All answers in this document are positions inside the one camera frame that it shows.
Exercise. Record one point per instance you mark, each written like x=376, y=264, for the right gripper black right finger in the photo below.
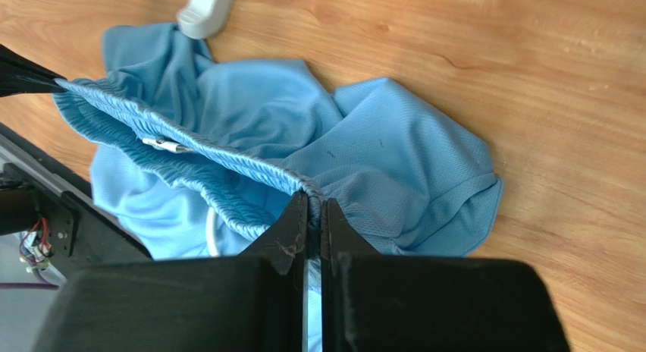
x=373, y=302

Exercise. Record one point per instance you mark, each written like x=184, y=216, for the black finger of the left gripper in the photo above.
x=22, y=76

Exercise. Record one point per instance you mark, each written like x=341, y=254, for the light blue shorts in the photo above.
x=197, y=158

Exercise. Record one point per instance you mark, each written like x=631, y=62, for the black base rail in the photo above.
x=50, y=208

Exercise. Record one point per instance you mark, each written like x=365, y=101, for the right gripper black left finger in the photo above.
x=254, y=301

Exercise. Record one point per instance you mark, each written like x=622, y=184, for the silver clothes rack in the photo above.
x=201, y=19

